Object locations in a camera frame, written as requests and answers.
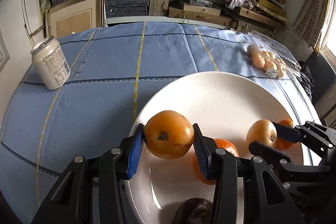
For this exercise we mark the clear plastic fruit box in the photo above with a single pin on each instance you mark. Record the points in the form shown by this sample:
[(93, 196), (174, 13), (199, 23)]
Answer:
[(273, 58)]

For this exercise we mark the white drink can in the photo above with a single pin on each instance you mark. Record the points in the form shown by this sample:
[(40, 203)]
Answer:
[(50, 63)]

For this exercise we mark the dark clothes pile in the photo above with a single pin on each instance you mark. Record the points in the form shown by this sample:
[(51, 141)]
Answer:
[(306, 80)]

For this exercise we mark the dark purple passion fruit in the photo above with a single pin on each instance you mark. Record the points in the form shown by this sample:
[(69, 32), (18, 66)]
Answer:
[(194, 210)]

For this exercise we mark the blue checked tablecloth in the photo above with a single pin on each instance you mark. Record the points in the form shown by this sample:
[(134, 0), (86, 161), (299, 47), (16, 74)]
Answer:
[(114, 72)]

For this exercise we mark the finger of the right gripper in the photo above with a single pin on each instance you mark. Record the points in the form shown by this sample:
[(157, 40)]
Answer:
[(294, 134), (270, 155)]

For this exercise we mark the white ceramic plate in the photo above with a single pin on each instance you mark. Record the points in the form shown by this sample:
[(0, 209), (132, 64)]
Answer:
[(225, 106)]

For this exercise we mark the yellow-orange pear fruit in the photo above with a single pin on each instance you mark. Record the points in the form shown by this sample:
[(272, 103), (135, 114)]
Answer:
[(168, 135)]

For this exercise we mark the large orange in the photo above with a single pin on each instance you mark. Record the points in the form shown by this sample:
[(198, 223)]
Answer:
[(220, 143)]

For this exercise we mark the pale peach apple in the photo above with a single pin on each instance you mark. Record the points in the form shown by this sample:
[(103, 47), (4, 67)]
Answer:
[(264, 132)]

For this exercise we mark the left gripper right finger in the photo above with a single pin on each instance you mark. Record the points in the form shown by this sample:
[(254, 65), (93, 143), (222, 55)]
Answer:
[(202, 152)]

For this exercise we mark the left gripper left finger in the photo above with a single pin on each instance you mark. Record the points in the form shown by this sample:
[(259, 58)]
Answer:
[(134, 151)]

